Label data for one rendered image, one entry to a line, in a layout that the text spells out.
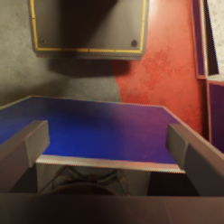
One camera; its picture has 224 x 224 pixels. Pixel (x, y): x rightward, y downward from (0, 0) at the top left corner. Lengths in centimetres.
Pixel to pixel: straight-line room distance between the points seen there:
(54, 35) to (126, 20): 44
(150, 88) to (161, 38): 40
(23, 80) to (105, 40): 82
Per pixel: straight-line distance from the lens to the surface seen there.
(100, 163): 49
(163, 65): 142
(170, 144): 16
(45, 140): 17
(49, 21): 112
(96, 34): 105
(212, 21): 148
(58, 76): 143
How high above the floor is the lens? 135
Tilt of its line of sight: 73 degrees down
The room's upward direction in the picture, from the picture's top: 180 degrees clockwise
